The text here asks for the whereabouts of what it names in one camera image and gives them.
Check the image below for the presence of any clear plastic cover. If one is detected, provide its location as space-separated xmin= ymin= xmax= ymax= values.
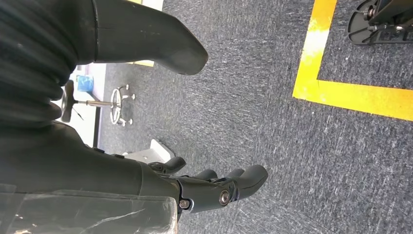
xmin=0 ymin=184 xmax=179 ymax=234

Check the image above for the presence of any black stool with chrome base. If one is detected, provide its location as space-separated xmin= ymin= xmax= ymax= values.
xmin=60 ymin=80 xmax=136 ymax=127

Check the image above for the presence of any blue container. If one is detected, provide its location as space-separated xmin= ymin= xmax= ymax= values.
xmin=76 ymin=75 xmax=94 ymax=93

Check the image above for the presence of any ribbed robot right arm sleeve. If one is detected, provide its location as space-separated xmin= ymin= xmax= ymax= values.
xmin=0 ymin=0 xmax=96 ymax=128

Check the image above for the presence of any yellow floor tape square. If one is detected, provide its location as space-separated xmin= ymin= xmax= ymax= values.
xmin=292 ymin=0 xmax=413 ymax=122

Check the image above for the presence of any black robot stand base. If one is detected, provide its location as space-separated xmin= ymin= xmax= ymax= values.
xmin=347 ymin=0 xmax=413 ymax=45

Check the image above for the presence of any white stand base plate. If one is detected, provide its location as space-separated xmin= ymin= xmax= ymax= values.
xmin=122 ymin=138 xmax=176 ymax=164

